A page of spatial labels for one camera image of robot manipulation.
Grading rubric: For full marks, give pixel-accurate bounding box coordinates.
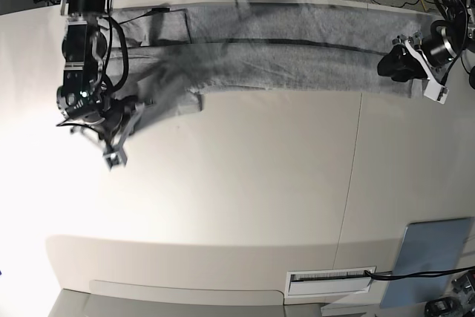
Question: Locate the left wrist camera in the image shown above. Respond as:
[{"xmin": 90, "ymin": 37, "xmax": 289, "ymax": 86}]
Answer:
[{"xmin": 423, "ymin": 80, "xmax": 449, "ymax": 105}]

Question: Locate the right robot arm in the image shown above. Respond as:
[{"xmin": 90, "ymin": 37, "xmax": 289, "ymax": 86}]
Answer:
[{"xmin": 56, "ymin": 0, "xmax": 153, "ymax": 169}]

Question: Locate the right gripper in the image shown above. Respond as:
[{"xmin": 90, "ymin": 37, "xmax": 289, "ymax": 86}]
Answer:
[{"xmin": 70, "ymin": 96, "xmax": 155, "ymax": 172}]

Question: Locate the black cable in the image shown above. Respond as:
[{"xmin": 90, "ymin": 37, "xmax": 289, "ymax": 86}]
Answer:
[{"xmin": 364, "ymin": 267, "xmax": 475, "ymax": 281}]

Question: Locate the grey T-shirt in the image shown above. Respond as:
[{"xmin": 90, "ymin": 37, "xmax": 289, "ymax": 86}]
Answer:
[{"xmin": 107, "ymin": 3, "xmax": 432, "ymax": 128}]

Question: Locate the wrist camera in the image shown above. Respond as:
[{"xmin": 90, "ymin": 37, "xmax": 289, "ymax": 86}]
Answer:
[
  {"xmin": 423, "ymin": 80, "xmax": 449, "ymax": 105},
  {"xmin": 102, "ymin": 146, "xmax": 128, "ymax": 170}
]

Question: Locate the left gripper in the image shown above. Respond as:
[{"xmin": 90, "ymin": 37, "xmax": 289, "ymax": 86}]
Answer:
[{"xmin": 377, "ymin": 33, "xmax": 450, "ymax": 94}]

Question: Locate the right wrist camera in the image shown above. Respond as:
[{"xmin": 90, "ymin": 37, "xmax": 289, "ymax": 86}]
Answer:
[{"xmin": 102, "ymin": 146, "xmax": 128, "ymax": 170}]

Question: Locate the blue-grey board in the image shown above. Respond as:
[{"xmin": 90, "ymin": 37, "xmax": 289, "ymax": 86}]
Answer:
[{"xmin": 380, "ymin": 218, "xmax": 474, "ymax": 309}]

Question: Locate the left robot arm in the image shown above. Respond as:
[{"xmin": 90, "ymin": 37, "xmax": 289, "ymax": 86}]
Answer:
[{"xmin": 377, "ymin": 0, "xmax": 474, "ymax": 104}]

